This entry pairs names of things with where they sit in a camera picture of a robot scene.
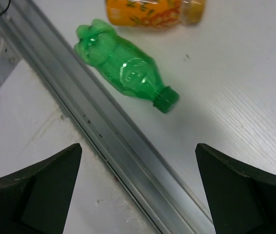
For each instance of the orange juice bottle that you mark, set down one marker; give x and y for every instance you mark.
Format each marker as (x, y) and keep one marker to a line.
(155, 14)

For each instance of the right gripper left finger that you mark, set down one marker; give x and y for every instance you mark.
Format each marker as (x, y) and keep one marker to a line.
(36, 199)

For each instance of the green plastic bottle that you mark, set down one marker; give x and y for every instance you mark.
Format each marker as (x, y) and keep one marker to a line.
(126, 67)

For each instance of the aluminium front rail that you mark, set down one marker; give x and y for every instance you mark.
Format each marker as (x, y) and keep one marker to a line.
(141, 170)

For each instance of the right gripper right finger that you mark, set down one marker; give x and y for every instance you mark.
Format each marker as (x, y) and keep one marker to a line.
(241, 198)

